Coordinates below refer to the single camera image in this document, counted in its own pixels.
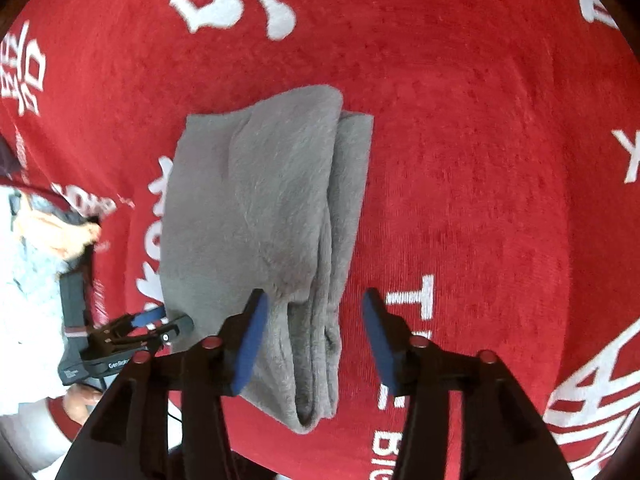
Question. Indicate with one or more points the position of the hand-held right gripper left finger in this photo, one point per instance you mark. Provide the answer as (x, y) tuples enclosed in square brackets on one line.
[(250, 340)]

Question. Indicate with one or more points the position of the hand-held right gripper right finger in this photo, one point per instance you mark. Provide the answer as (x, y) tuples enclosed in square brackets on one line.
[(380, 340)]

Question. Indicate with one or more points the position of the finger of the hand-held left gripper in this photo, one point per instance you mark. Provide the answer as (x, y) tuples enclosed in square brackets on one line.
[(175, 329), (150, 317)]

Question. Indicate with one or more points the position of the grey small garment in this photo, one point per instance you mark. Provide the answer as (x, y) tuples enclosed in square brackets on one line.
[(260, 185)]

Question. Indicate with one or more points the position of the person's left forearm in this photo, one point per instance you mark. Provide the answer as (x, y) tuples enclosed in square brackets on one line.
[(55, 420)]

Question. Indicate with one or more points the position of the person's left hand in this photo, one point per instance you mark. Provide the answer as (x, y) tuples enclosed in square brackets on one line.
[(82, 405)]

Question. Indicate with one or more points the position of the tan object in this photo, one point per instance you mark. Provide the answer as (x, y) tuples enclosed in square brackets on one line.
[(55, 235)]

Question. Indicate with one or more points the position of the red printed blanket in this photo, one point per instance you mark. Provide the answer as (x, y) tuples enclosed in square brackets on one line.
[(475, 160)]

